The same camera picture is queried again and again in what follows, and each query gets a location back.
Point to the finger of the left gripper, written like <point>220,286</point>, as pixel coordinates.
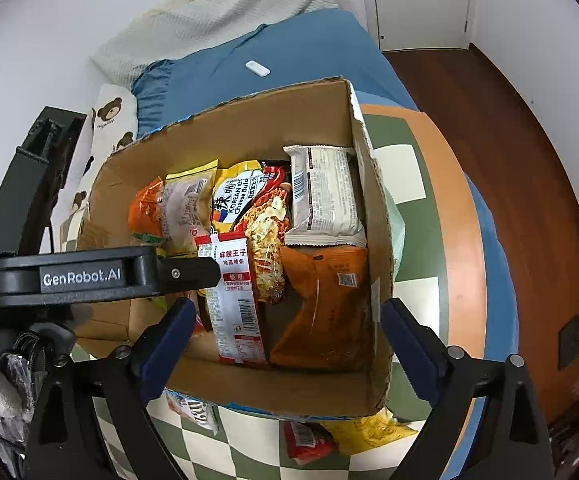
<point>101,275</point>

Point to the orange snack packet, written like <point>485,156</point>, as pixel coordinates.
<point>330,331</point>

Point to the white remote control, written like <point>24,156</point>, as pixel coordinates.
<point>257,68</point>

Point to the dark red snack packet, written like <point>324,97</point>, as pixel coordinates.
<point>306,443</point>

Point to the grey white headboard cover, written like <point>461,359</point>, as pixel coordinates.
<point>176,28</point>

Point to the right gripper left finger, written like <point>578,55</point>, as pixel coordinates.
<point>65,440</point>

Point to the white black snack bag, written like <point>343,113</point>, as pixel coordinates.
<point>194,410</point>

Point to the white door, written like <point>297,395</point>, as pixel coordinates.
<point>398,25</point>

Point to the red white snack packet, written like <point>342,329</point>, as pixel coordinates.
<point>231,304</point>

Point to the bear print pillow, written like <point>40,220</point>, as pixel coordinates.
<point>110,125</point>

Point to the white noodle packet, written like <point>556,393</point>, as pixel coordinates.
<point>324,211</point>

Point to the orange chip bag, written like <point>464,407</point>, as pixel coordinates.
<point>145,214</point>

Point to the yellow red ramen packet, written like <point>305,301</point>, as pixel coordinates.
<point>252,198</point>

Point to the cardboard snack box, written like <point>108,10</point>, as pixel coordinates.
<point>258,127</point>

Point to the green white checkered blanket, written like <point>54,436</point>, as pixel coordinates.
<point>252,437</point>

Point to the beige snack packet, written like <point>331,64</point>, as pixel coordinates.
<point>186,205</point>

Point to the yellow snack packet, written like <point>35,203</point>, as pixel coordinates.
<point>355,436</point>

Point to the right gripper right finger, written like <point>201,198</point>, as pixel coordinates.
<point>511,440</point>

